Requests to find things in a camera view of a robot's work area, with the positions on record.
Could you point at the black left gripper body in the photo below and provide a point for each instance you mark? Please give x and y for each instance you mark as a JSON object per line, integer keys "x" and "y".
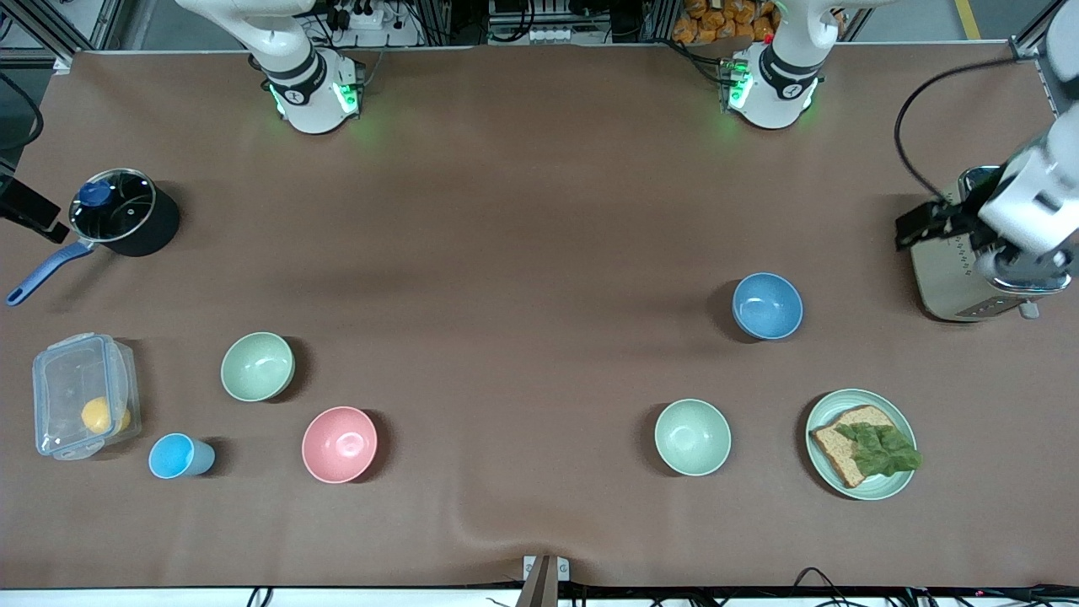
{"x": 958, "y": 221}

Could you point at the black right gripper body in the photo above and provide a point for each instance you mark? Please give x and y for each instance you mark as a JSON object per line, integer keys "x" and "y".
{"x": 25, "y": 208}

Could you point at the blue bowl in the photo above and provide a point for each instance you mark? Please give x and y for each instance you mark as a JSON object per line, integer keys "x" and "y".
{"x": 767, "y": 306}

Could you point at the green bowl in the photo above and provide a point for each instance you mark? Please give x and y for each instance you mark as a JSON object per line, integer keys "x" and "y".
{"x": 257, "y": 367}
{"x": 692, "y": 437}

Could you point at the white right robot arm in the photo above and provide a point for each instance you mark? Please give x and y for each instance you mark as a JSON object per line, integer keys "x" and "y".
{"x": 295, "y": 67}

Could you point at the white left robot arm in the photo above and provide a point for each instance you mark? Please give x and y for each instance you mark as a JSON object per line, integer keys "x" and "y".
{"x": 1041, "y": 190}

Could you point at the pink bowl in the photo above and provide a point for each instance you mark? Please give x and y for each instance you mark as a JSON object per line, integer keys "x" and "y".
{"x": 339, "y": 444}

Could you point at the beige toaster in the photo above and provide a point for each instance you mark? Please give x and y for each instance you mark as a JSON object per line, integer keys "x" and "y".
{"x": 944, "y": 282}

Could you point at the glass lid with blue knob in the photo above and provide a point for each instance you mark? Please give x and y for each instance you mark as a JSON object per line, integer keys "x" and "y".
{"x": 114, "y": 205}

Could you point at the clear plastic lidded container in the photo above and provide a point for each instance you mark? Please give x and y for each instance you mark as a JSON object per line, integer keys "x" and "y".
{"x": 67, "y": 379}

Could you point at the yellow fruit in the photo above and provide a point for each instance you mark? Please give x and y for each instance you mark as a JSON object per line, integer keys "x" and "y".
{"x": 99, "y": 415}

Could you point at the green lettuce leaf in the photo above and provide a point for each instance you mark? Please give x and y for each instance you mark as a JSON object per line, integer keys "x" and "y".
{"x": 881, "y": 451}

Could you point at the brown bread slice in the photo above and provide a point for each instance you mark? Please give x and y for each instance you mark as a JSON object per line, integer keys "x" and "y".
{"x": 834, "y": 451}

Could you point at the green plate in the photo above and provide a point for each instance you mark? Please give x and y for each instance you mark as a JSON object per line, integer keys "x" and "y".
{"x": 893, "y": 485}

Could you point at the blue cup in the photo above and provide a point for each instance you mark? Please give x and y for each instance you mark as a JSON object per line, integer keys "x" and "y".
{"x": 175, "y": 456}

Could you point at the orange snack bag pile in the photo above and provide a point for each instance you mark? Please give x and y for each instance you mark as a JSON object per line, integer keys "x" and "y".
{"x": 725, "y": 21}

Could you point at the white power strip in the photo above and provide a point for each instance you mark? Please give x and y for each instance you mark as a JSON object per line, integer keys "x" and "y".
{"x": 546, "y": 35}
{"x": 364, "y": 17}

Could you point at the metal table bracket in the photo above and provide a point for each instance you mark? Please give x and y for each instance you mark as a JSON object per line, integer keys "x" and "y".
{"x": 544, "y": 569}

